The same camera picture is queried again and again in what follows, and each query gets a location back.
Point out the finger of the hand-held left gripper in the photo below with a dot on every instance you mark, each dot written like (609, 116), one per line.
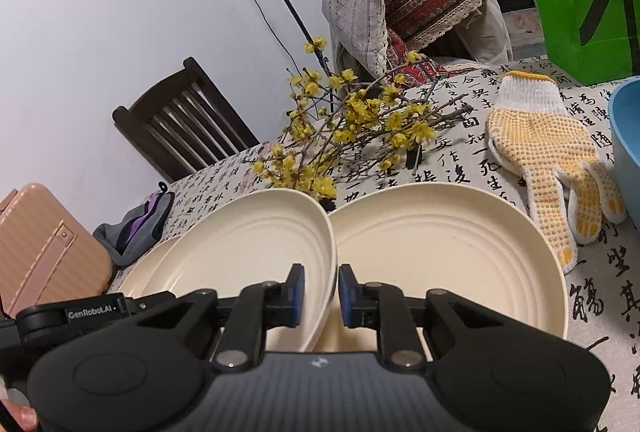
(147, 302)

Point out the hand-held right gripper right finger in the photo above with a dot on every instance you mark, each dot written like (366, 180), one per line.
(346, 299)

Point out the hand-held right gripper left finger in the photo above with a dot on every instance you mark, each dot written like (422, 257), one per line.
(296, 299)

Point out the cream plate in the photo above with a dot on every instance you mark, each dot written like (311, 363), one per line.
(250, 237)
(440, 252)
(145, 272)

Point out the blue bowl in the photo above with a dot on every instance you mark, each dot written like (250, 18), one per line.
(627, 137)

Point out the person's left hand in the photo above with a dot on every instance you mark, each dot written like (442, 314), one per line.
(25, 419)

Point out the pink ribbed suitcase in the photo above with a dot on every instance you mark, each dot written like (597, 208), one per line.
(45, 252)

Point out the grey purple pouch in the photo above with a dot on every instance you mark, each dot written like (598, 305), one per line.
(135, 227)

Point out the yellow flower branches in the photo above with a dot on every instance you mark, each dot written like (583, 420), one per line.
(355, 102)

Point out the dark wooden chair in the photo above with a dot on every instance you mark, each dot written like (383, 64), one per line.
(150, 99)

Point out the yellow dotted work glove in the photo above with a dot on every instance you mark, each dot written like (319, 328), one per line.
(540, 137)

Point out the beige chair cover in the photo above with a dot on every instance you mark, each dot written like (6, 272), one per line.
(492, 32)

